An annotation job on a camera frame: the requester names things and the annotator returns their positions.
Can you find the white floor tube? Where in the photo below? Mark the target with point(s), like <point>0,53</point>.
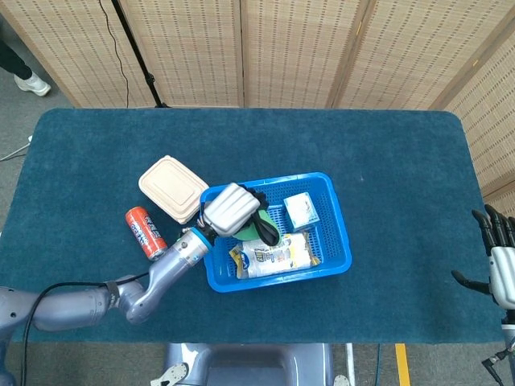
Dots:
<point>351,362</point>

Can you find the red soda can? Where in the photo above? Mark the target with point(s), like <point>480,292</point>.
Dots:
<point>145,233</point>

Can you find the teal table mat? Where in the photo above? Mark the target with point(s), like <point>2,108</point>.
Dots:
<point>120,140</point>

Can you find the white sneaker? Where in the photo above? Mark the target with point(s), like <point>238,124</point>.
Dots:
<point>34,85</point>

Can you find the blue plastic basket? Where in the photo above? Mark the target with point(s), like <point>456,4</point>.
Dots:
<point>261,283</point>

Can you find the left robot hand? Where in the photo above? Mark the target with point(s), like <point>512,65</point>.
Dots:
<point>231,209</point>

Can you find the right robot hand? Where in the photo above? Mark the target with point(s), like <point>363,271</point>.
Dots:
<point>505,273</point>

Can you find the beige lidded food container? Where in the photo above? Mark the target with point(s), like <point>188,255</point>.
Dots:
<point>173,185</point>

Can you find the bamboo screen panel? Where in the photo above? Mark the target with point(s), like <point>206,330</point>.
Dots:
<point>491,120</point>
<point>68,48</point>
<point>293,52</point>
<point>189,52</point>
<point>410,52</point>

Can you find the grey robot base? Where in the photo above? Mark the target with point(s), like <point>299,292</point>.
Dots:
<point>249,366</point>

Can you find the yellow floor tape strip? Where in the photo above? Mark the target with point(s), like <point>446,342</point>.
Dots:
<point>402,366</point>

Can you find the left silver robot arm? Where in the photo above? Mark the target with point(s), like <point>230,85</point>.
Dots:
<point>173,261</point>

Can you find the black tripod pole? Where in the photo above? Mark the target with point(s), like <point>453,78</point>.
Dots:
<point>138,60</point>

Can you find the white yellow snack packet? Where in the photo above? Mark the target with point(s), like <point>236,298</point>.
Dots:
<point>273,255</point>

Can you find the green and grey cloth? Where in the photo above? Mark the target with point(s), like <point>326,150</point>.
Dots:
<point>247,233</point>

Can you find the light blue speaker box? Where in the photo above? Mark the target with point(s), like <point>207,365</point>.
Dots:
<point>301,211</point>

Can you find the dark trouser leg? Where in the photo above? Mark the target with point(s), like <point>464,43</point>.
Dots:
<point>12,60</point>

